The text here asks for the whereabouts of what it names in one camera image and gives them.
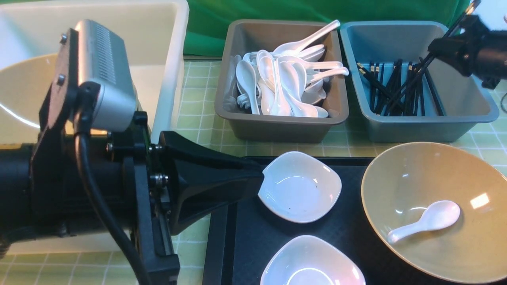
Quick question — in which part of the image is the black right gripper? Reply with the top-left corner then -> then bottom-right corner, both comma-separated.
428,15 -> 501,89

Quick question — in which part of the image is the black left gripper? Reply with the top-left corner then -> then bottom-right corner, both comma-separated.
31,28 -> 264,285

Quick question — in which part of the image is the white square dish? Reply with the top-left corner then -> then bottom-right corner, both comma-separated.
257,151 -> 342,224
259,235 -> 366,285

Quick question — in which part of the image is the yellow noodle bowl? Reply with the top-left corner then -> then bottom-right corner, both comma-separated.
361,141 -> 507,285

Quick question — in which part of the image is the white soup spoon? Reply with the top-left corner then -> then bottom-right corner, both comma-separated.
387,200 -> 461,245

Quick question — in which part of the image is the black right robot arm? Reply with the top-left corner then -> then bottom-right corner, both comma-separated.
428,14 -> 507,89

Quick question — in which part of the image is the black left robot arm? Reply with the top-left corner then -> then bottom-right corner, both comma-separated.
1,19 -> 264,285

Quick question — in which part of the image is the top stacked yellow bowl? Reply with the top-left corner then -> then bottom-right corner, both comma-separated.
0,53 -> 152,147

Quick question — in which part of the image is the blue chopstick bin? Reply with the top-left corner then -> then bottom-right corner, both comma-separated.
340,21 -> 499,143

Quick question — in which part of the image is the green checkered table mat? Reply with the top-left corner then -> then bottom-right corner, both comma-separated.
1,61 -> 506,285

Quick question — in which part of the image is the black serving tray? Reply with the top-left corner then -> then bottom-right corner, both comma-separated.
202,157 -> 450,285

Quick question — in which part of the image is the pile of black chopsticks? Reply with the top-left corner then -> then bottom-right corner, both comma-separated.
356,57 -> 445,117

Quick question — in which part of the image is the pile of white spoons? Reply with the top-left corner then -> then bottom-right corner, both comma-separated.
235,20 -> 349,118

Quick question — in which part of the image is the brown spoon bin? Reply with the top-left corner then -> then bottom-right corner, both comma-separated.
214,19 -> 349,144

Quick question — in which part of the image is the white plastic bin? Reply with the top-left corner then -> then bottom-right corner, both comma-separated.
0,0 -> 189,255

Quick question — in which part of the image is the green backdrop cloth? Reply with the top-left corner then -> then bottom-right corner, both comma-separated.
183,0 -> 469,57

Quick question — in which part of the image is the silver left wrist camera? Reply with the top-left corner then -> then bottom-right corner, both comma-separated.
75,19 -> 137,132

